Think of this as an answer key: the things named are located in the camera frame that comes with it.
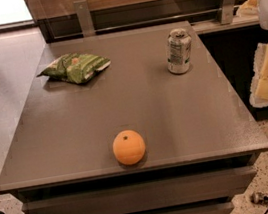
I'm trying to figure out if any green jalapeno chip bag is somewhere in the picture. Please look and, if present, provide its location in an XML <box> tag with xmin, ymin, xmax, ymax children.
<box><xmin>39</xmin><ymin>53</ymin><xmax>111</xmax><ymax>85</ymax></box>

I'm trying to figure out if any left metal bracket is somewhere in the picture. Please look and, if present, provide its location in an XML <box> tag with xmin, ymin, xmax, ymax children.
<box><xmin>73</xmin><ymin>0</ymin><xmax>96</xmax><ymax>38</ymax></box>

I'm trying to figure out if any orange fruit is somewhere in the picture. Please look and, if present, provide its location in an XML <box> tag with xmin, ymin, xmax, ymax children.
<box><xmin>112</xmin><ymin>130</ymin><xmax>146</xmax><ymax>166</ymax></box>

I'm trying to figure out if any grey drawer cabinet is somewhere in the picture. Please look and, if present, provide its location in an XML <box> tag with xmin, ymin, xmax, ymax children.
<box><xmin>0</xmin><ymin>25</ymin><xmax>268</xmax><ymax>214</ymax></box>

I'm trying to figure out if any silver soda can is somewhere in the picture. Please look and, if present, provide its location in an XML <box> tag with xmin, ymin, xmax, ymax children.
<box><xmin>167</xmin><ymin>28</ymin><xmax>192</xmax><ymax>74</ymax></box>

